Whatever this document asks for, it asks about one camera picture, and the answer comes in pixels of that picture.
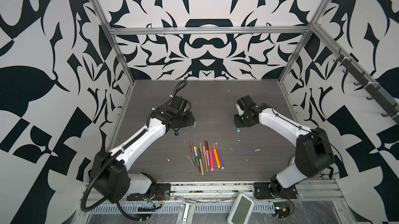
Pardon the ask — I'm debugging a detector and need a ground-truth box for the purple marker pen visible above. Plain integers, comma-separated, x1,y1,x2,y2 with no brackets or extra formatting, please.
215,143,224,170

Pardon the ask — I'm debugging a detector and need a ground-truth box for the pink-red marker pen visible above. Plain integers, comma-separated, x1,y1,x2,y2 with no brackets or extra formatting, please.
208,145,214,171

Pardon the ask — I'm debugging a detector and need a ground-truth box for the orange marker pen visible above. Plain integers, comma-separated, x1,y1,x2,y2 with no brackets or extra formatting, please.
212,144,221,168

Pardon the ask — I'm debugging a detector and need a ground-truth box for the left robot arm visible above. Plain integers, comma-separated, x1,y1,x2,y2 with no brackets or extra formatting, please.
81,96,195,212

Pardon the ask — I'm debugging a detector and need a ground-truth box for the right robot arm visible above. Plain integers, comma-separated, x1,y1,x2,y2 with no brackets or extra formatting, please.
234,96,335,199

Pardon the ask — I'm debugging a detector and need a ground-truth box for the gold cap green pen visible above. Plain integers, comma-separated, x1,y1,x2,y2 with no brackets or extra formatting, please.
190,142,197,167

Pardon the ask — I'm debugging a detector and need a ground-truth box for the pink cap beige pen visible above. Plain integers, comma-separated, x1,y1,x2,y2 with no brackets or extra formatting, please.
202,145,208,172

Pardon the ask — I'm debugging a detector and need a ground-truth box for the green cap beige pen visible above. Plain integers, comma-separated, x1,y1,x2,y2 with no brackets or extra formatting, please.
197,149,204,176

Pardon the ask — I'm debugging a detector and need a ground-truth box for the tan cap beige pen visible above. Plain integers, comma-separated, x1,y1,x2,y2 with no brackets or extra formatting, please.
199,143,205,171

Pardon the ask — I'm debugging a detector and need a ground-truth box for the white plastic clip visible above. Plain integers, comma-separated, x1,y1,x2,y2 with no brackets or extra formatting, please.
176,202,195,224

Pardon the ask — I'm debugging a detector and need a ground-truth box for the small circuit board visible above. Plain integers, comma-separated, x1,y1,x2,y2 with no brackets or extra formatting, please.
274,201,295,219

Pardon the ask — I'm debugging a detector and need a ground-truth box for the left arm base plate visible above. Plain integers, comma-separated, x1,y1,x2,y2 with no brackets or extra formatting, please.
127,182,171,201

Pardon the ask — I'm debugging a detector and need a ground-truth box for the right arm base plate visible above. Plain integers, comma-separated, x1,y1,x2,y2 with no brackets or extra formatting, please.
254,182,298,200

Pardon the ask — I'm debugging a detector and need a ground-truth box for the black coat hook rail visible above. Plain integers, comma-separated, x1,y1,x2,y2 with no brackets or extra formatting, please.
332,49,399,125

